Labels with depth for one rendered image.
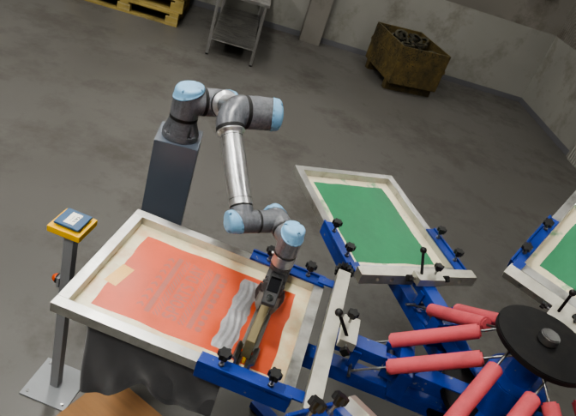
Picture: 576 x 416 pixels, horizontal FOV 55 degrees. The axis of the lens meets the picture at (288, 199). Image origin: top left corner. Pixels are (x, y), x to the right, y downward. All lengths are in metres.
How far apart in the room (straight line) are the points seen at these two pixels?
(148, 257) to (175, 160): 0.46
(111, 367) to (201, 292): 0.39
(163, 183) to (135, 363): 0.79
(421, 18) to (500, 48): 1.33
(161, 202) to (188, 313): 0.69
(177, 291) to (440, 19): 7.40
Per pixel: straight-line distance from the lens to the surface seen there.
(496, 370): 1.81
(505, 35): 9.25
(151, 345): 1.78
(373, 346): 1.94
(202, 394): 1.98
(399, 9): 8.72
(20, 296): 3.27
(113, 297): 1.94
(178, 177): 2.38
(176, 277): 2.04
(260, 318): 1.83
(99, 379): 2.15
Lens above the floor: 2.32
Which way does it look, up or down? 31 degrees down
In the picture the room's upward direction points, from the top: 20 degrees clockwise
